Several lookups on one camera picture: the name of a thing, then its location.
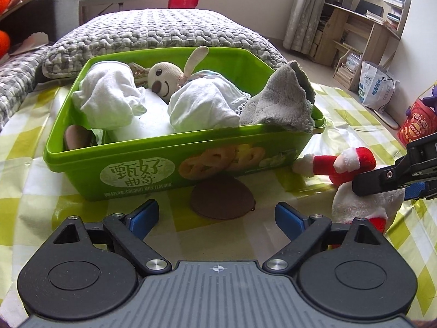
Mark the white paper bag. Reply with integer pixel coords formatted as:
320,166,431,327
358,61,400,112

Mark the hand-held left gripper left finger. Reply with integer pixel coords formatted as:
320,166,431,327
51,199,172,276

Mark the red white santa plush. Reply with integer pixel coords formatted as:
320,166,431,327
293,147,405,235

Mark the beige curtain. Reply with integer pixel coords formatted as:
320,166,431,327
283,0,359,55

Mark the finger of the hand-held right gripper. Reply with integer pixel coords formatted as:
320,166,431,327
404,180,437,201
352,136,437,198

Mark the grey quilted sofa cover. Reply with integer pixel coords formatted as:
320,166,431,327
0,44,52,132

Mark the dark grey sofa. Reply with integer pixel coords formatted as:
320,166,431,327
0,0,81,46

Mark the plain white cloth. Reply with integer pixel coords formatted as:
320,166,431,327
72,62,147,130

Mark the beige rabbit doll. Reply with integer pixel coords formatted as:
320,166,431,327
129,45,222,105

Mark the wooden desk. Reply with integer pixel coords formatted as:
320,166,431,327
314,0,407,91

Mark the green plastic box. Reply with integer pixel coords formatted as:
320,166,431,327
44,47,326,202

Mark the grey towel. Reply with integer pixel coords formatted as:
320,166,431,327
240,61,316,134

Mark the grey quilted cushion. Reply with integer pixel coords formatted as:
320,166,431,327
42,8,289,79

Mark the white foam block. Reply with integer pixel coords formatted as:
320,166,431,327
113,92,175,142

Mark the black laptop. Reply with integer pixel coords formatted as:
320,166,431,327
355,0,383,16

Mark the brown round pad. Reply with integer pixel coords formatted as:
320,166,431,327
64,125,94,151
190,176,256,220

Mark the purple toy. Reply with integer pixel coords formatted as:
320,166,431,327
423,82,437,106

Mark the white lace-trimmed cloth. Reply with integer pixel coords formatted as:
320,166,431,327
167,75,253,133

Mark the white shell-shaped plush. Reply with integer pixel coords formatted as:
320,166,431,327
10,31,50,55

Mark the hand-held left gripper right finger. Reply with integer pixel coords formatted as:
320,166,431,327
262,202,391,276

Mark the yellow checked tablecloth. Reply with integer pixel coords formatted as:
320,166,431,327
0,82,437,322

